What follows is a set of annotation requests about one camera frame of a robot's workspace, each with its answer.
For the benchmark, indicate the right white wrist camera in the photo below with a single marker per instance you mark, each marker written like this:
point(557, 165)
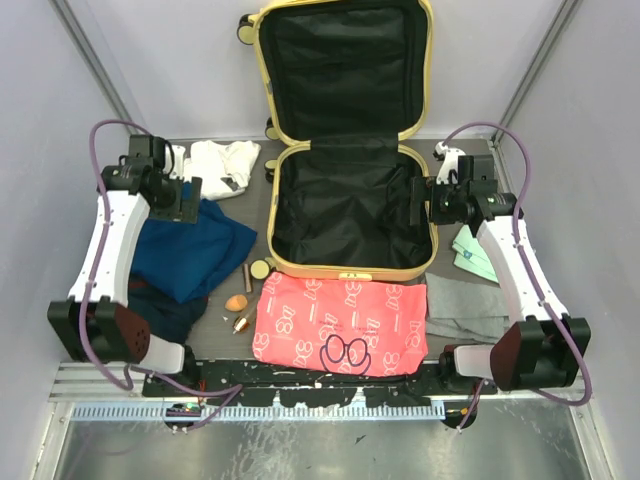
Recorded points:
point(449, 158)

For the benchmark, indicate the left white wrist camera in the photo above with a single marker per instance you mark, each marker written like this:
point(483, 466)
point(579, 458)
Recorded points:
point(175, 155)

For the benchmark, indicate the white t-shirt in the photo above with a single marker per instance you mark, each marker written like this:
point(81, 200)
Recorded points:
point(225, 170)

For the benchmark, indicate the mint green cloth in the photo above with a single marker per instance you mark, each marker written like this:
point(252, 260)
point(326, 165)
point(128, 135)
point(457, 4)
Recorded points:
point(470, 256)

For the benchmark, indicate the amber perfume bottle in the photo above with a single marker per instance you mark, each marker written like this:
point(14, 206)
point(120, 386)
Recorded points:
point(246, 316)

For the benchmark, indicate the pink patterned garment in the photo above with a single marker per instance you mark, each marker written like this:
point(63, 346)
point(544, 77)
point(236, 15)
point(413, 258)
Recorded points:
point(344, 327)

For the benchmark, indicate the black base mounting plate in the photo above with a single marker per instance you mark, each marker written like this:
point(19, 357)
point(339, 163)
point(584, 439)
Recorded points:
point(262, 384)

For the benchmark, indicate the blue garment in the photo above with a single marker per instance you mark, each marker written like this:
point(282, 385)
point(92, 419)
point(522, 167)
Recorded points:
point(187, 261)

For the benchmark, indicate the grey cloth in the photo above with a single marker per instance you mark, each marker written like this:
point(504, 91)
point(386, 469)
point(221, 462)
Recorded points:
point(465, 311)

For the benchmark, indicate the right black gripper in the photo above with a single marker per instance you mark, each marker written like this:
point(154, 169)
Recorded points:
point(422, 190)

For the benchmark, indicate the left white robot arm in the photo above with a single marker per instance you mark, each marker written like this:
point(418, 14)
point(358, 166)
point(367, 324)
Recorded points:
point(94, 323)

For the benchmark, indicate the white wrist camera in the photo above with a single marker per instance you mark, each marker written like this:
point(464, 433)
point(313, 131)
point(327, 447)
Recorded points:
point(175, 155)
point(449, 158)

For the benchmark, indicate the aluminium rail frame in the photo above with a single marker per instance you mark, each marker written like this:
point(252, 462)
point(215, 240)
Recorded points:
point(81, 381)

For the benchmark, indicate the yellow hard-shell suitcase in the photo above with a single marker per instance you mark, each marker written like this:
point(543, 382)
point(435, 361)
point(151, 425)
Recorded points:
point(347, 85)

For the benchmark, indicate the orange makeup sponge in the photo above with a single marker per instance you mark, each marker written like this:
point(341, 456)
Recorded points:
point(236, 303)

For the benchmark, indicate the grey slotted cable duct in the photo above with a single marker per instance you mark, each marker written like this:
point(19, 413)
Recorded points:
point(148, 411)

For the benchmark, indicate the brown lipstick tube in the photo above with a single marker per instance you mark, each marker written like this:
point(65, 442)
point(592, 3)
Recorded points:
point(247, 279)

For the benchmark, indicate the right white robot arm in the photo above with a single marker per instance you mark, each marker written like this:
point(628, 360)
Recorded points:
point(544, 346)

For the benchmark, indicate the dark navy maroon garment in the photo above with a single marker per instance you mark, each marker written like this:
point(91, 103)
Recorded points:
point(167, 318)

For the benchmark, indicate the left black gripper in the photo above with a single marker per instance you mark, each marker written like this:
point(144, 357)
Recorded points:
point(181, 209)

